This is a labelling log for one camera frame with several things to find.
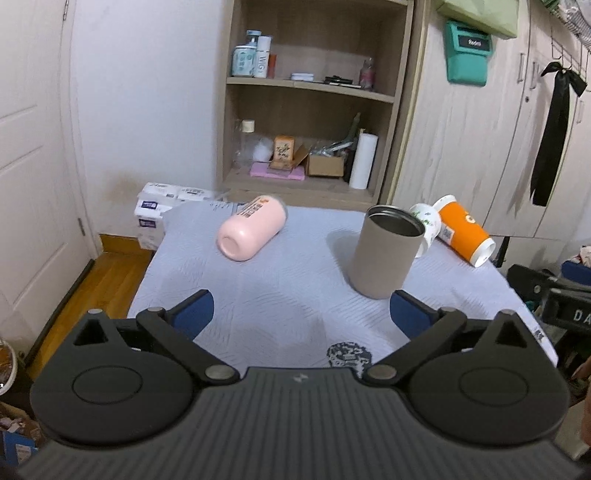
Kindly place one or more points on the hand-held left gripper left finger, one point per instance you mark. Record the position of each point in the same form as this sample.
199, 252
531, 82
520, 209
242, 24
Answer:
199, 313

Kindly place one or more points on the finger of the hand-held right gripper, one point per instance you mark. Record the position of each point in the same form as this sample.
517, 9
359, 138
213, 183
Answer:
531, 279

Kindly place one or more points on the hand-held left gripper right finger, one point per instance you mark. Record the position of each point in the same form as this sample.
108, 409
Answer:
407, 314

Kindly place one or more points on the grey metal-lined cup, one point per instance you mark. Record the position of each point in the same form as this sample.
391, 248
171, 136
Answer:
383, 261

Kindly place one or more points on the orange cup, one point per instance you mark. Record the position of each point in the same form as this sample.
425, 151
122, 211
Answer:
461, 230

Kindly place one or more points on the white floral cup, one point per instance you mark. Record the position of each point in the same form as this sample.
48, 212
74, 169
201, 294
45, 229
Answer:
430, 221

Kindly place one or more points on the light blue quilted cloth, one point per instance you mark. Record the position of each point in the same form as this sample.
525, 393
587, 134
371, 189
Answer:
286, 286

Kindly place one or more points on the pink bottle lying down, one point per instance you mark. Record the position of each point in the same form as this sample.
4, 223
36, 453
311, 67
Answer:
251, 228

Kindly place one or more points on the black door draft strip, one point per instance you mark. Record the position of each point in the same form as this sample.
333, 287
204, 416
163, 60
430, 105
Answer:
60, 309

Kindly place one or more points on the light wooden wardrobe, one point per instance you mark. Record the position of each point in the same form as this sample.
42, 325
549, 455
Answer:
498, 138

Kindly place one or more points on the black ribbon bow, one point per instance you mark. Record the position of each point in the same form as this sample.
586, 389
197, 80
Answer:
551, 129

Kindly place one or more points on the white paper roll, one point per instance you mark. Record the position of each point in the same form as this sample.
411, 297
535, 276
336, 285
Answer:
363, 161

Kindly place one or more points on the flat pink box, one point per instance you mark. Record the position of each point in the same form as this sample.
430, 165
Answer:
277, 172

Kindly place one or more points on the open cardboard box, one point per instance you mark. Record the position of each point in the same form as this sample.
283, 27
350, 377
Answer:
324, 166

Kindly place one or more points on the dark bottle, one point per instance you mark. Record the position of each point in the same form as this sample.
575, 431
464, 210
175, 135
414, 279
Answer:
351, 152

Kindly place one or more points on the clear bottle with cream cap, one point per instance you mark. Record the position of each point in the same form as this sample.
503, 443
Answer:
243, 145

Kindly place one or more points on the white plastic bag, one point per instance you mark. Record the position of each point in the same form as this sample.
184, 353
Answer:
262, 148

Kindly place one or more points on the orange printed box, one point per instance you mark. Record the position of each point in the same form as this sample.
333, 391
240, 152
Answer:
283, 151

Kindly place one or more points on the white door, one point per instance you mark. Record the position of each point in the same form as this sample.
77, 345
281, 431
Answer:
32, 184

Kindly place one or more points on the black pens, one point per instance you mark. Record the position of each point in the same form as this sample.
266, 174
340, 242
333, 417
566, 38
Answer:
341, 80

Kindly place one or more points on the pink glass jar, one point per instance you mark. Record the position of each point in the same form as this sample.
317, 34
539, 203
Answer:
367, 74

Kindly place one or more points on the wooden bookshelf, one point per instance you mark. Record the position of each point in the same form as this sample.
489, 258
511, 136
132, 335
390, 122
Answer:
318, 86

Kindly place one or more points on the flat white tin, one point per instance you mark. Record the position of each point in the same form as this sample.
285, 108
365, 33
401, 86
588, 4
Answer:
302, 76

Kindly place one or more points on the small orange bottle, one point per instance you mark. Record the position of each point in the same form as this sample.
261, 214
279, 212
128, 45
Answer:
273, 65

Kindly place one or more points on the pale green box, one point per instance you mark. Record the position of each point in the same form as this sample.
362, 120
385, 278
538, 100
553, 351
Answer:
480, 14

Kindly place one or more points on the teal wall mailbox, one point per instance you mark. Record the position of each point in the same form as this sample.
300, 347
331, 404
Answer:
466, 60

